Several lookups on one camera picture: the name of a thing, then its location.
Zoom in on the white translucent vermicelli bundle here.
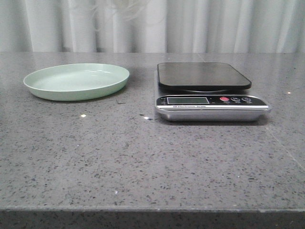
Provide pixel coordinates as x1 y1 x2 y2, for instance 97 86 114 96
91 0 167 26

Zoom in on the silver black kitchen scale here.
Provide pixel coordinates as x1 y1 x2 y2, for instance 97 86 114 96
154 62 271 122

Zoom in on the light green round plate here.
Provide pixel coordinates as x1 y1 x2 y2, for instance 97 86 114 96
23 63 130 101

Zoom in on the white pleated curtain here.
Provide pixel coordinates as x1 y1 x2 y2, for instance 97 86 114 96
0 0 305 53

